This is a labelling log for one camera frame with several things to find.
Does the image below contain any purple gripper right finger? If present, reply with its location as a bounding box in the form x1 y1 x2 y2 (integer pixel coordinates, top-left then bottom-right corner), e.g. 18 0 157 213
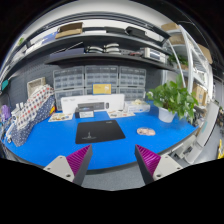
135 145 182 184

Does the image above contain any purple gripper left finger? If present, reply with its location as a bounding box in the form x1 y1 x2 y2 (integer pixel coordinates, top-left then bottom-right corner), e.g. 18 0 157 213
44 145 93 185

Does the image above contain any beige computer mouse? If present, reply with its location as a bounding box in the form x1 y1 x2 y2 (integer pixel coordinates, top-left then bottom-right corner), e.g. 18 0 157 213
137 127 155 136

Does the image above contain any black mouse pad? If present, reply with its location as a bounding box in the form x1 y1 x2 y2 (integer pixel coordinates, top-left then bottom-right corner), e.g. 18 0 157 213
75 120 125 144

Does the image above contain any white plant pot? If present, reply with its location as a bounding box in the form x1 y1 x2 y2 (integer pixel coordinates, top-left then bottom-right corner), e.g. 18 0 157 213
158 107 174 123

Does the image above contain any colourful sticker sheet left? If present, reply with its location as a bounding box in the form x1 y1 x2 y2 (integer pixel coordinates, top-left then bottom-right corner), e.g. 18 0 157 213
49 113 73 122

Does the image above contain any colourful sticker sheet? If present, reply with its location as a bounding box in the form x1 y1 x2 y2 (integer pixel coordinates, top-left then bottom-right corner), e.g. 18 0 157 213
49 113 73 122
107 110 135 119

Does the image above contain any small black device box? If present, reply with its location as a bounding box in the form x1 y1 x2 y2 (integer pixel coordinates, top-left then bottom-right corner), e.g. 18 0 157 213
74 101 110 119

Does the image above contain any white box with items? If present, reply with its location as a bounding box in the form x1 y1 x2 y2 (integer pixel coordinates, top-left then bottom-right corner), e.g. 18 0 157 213
124 99 150 113

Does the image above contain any colourful sticker sheet right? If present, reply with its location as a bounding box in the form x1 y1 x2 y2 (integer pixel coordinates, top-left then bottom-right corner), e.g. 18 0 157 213
107 110 135 119

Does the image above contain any long white keyboard box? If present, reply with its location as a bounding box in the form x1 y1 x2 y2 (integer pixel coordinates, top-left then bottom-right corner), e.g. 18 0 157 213
61 94 125 114

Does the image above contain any green potted plant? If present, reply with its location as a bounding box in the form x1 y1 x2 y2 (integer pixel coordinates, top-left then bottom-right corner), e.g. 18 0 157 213
146 75 198 123

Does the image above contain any patterned fabric bag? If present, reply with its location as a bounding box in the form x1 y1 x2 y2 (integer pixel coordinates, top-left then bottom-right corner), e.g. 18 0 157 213
11 84 55 147

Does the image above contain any yellow cardboard box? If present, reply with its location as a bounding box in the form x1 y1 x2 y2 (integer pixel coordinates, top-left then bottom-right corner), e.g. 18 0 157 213
92 83 111 95

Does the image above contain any grey drawer cabinet left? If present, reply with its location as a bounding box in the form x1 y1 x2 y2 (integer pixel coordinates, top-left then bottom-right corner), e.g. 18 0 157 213
53 66 84 111

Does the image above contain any grey drawer cabinet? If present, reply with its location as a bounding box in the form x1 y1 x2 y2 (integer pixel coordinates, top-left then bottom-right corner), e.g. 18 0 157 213
118 66 146 101
53 66 84 111
85 65 118 95

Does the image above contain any grey drawer cabinet right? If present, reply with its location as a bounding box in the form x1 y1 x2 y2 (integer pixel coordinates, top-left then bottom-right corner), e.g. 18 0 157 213
118 66 146 101

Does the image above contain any grey drawer cabinet middle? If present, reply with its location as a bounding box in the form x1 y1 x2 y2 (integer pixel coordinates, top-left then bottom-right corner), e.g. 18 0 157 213
85 65 118 95

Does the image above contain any white metal shelving rack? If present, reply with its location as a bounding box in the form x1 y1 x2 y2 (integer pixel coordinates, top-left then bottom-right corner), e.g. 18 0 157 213
161 23 213 102

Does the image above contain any silver electronic device on shelf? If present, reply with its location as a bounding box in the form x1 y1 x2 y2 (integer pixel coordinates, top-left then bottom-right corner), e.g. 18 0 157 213
140 47 166 63

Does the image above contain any brown cardboard box top shelf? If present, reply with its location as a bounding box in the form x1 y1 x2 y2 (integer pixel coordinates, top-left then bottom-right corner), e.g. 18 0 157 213
55 22 83 39

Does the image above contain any grey wall shelf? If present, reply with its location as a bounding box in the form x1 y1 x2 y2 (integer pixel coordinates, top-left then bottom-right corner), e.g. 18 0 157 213
44 31 175 72

